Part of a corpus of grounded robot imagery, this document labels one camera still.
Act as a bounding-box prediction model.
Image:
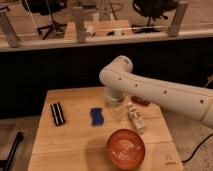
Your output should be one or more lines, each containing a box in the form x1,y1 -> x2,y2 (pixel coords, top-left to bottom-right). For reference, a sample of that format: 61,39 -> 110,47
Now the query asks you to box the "red orange bowl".
106,129 -> 145,170

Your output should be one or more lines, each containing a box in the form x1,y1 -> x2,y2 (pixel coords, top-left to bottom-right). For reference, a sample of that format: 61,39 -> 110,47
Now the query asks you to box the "grey post right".
167,1 -> 188,37

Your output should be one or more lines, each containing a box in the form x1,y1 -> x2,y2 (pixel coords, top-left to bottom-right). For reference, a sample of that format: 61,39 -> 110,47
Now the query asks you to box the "brown chocolate bar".
131,96 -> 150,106

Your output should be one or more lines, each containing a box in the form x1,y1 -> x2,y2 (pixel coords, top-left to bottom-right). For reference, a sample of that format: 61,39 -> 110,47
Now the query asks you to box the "white small bottle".
127,102 -> 146,134

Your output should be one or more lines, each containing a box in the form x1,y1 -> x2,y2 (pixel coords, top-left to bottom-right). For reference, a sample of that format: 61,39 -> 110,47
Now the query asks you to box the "black stand left floor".
0,132 -> 24,171

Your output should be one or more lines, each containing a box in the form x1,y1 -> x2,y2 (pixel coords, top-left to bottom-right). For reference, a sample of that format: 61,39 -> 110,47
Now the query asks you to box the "black office chair left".
21,0 -> 67,39

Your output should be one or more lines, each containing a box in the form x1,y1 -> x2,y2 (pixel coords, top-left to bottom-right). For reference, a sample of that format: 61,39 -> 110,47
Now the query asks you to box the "black office chair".
21,0 -> 67,39
131,0 -> 178,34

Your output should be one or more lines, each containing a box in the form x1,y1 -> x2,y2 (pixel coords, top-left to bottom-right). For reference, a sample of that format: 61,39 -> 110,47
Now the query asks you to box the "blue sponge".
90,108 -> 104,126

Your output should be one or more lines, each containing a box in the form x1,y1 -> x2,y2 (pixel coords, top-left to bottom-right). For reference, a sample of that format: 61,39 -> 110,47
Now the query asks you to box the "black cable on floor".
181,132 -> 213,164

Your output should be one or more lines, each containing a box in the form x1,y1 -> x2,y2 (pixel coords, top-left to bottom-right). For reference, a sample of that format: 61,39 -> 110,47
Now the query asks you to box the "grey post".
0,11 -> 19,48
167,1 -> 188,37
73,7 -> 86,43

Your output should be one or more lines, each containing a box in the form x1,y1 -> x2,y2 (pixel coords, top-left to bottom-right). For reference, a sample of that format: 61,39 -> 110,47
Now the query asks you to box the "background wooden table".
64,20 -> 133,40

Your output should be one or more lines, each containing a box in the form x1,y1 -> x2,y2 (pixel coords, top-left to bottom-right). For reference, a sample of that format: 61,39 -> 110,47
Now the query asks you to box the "grey post middle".
73,7 -> 86,43

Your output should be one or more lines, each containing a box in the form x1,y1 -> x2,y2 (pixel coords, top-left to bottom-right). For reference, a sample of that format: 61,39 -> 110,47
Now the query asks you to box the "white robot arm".
99,55 -> 213,129

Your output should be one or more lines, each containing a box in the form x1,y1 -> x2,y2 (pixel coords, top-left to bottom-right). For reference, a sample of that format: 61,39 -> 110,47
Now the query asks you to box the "black office chair right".
131,0 -> 178,34

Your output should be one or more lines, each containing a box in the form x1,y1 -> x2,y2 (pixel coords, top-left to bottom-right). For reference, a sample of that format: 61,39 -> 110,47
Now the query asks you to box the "grey post left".
0,11 -> 19,48

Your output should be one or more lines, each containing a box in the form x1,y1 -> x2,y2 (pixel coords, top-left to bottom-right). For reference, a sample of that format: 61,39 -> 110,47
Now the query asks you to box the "black white striped eraser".
50,102 -> 65,126

